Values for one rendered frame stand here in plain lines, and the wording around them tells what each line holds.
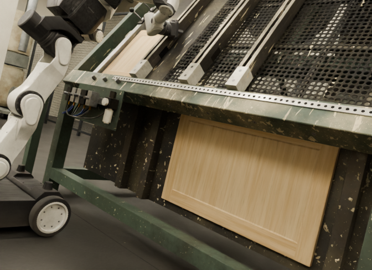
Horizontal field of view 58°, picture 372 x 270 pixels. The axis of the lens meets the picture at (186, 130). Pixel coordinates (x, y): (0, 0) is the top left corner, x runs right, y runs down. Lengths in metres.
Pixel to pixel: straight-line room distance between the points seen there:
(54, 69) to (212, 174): 0.99
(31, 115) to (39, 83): 0.17
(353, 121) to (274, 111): 0.29
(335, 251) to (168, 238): 0.73
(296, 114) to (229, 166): 0.53
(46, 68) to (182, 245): 1.12
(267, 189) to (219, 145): 0.35
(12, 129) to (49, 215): 0.47
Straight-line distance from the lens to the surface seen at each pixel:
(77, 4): 1.96
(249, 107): 1.44
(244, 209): 1.69
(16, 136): 1.91
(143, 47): 2.39
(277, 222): 1.61
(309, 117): 1.32
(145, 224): 1.80
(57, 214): 1.87
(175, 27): 2.18
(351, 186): 1.45
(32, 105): 1.86
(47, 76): 1.93
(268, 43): 1.74
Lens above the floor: 0.70
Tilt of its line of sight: 1 degrees down
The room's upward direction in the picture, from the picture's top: 13 degrees clockwise
